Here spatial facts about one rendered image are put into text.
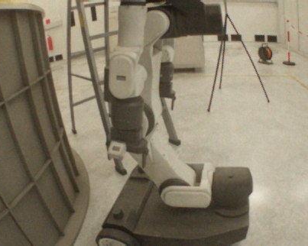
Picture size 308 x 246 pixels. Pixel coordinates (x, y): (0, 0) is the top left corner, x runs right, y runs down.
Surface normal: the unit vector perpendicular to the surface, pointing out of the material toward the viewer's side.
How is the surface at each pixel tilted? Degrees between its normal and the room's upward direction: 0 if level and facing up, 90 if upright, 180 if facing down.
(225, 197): 90
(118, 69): 90
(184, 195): 90
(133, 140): 90
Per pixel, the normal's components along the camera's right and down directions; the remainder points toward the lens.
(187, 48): -0.18, 0.43
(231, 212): -0.12, -0.90
